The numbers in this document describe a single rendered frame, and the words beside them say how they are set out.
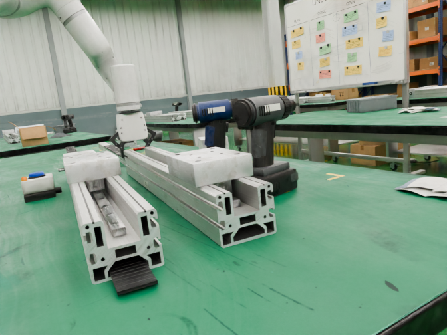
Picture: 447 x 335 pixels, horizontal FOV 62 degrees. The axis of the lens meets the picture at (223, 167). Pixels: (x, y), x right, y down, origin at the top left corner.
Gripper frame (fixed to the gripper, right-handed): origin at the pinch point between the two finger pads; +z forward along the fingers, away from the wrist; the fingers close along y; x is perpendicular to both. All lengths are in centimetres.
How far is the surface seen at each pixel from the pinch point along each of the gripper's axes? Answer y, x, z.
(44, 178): 30.1, 21.6, -0.3
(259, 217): -2, 86, 2
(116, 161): 14, 54, -6
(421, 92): -308, -126, 1
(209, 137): -14.9, 35.7, -5.8
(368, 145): -311, -200, 60
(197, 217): 5, 76, 3
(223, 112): -18.9, 38.5, -12.6
